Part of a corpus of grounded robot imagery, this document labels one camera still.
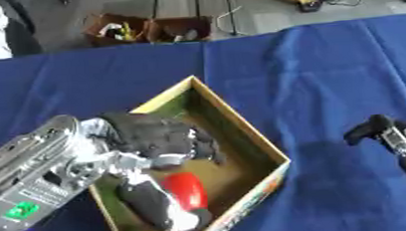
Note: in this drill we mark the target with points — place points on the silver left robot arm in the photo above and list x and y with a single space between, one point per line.
35 176

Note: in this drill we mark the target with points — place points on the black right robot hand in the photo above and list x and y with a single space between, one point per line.
397 150

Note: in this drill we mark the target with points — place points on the person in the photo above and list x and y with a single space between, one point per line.
1 28

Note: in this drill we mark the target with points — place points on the tan cardboard box green inside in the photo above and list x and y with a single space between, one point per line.
238 159

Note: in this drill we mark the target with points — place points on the brown cardboard box with items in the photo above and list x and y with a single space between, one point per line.
116 30

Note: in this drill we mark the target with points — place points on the red toy pepper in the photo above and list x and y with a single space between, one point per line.
186 188

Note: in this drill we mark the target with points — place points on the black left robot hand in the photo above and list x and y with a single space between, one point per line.
150 146

